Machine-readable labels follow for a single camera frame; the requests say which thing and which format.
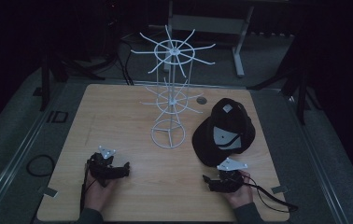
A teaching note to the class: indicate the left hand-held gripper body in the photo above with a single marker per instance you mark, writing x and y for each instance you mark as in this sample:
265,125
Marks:
101,168

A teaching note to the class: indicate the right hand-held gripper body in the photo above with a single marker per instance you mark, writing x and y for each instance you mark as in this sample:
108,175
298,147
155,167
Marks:
230,180

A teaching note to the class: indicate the person's right hand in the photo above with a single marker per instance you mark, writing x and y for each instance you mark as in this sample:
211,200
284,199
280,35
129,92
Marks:
241,194

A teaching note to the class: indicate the person's left hand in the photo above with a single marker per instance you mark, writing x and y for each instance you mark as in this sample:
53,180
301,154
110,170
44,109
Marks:
98,193

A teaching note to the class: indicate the black baseball cap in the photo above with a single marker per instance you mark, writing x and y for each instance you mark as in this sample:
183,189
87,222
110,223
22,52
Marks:
227,130

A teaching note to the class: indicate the grey tape piece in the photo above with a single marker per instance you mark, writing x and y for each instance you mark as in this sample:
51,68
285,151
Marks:
48,191
279,189

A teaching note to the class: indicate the grey round table grommet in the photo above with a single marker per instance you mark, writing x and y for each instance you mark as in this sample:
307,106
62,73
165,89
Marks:
201,100

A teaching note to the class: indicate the black metal stand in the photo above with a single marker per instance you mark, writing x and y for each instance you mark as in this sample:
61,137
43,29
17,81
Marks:
44,84
302,93

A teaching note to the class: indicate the white desk frame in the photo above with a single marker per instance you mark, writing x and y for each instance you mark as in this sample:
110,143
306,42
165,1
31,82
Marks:
207,24

